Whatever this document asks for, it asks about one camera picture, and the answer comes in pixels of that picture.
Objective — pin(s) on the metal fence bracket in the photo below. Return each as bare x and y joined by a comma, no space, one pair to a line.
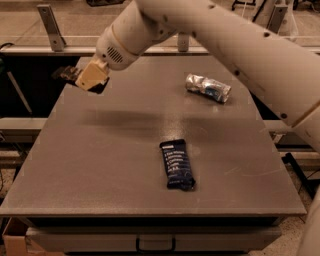
56,40
276,18
183,42

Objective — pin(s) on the black stand base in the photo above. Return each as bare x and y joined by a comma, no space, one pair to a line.
242,2

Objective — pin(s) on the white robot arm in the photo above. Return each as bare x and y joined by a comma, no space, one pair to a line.
279,72

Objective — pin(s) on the black chocolate rxbar wrapper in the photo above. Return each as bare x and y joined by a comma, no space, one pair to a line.
71,75

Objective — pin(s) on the clear acrylic fence panel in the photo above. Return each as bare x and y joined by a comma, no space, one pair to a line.
80,24

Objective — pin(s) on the dark blue rxbar wrapper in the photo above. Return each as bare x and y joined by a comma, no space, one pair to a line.
177,165

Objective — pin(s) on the cardboard box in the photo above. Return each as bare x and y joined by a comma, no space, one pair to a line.
16,242

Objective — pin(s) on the crumpled silver foil packet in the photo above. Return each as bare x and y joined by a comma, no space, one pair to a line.
209,87

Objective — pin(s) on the middle metal fence bracket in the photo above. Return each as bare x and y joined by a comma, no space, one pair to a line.
183,42

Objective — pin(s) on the grey drawer with handle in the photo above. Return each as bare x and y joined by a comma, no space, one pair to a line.
154,239

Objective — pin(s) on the left metal fence bracket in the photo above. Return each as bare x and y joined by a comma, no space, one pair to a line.
56,40

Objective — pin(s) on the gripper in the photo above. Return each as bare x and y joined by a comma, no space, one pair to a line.
112,52

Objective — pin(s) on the right metal fence bracket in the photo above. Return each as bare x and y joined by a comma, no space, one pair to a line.
276,18

